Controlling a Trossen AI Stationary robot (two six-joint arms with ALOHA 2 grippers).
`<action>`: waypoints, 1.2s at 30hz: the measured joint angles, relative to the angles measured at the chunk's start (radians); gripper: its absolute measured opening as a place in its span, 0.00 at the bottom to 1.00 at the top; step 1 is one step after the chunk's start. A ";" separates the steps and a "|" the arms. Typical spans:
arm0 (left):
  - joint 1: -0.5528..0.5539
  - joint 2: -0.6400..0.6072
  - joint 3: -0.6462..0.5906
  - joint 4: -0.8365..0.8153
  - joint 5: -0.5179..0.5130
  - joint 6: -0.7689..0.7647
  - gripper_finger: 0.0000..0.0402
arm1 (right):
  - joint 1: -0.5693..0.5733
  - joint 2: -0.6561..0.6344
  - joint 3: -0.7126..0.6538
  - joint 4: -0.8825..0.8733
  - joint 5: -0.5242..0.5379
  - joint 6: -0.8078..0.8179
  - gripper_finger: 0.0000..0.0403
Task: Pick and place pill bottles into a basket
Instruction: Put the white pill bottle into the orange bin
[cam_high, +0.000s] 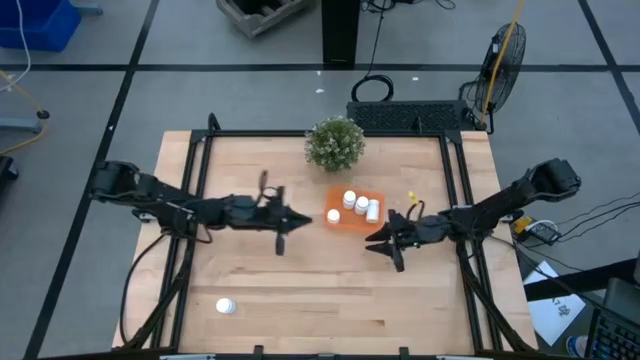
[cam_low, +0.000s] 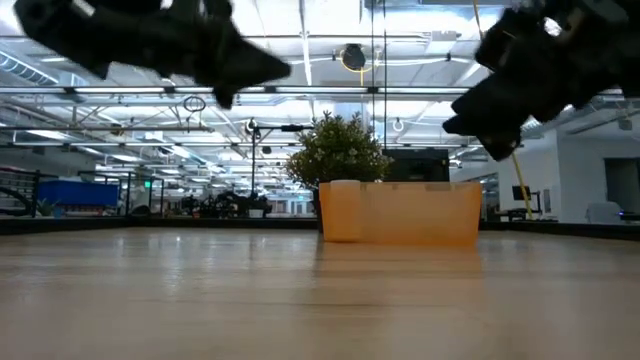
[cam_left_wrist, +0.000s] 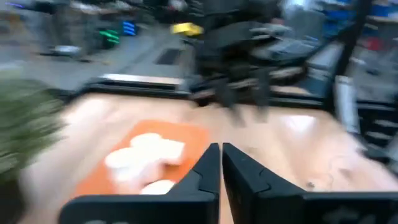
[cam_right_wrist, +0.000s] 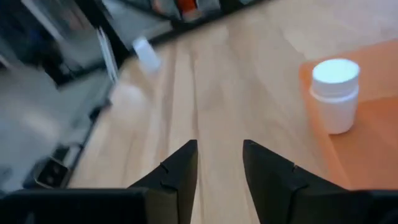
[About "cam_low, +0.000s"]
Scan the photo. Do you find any black light stand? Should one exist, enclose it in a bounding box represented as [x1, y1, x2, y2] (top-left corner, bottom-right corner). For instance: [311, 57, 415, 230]
[244, 118, 315, 199]

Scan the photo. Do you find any potted white-flowered green plant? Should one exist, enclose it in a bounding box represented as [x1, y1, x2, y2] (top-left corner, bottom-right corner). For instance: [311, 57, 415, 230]
[284, 110, 394, 232]

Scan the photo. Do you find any hanging cable ring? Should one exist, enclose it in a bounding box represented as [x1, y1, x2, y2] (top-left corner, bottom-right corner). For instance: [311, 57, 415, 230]
[182, 94, 208, 114]

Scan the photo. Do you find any black ceiling cable reel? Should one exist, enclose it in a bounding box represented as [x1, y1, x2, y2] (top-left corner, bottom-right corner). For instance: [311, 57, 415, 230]
[341, 43, 369, 72]

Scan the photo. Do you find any large blue plastic bin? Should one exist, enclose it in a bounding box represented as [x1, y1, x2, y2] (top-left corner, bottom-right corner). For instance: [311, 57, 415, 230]
[37, 179, 121, 209]

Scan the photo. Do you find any orange plastic basket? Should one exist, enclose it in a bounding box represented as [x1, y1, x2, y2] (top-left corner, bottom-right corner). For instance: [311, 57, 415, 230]
[318, 180, 484, 247]

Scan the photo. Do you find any black perforated computer case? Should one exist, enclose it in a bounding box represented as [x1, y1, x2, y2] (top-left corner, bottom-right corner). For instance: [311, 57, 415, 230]
[383, 148, 451, 183]

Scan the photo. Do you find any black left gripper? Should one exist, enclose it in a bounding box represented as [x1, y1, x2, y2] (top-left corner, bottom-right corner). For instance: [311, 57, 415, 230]
[13, 0, 292, 111]

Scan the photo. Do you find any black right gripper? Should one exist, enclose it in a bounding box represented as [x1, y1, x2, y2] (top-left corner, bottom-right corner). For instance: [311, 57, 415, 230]
[441, 0, 640, 162]

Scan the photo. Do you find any yellow hanging cord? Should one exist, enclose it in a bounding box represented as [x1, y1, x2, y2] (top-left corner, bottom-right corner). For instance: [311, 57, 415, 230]
[471, 0, 534, 222]

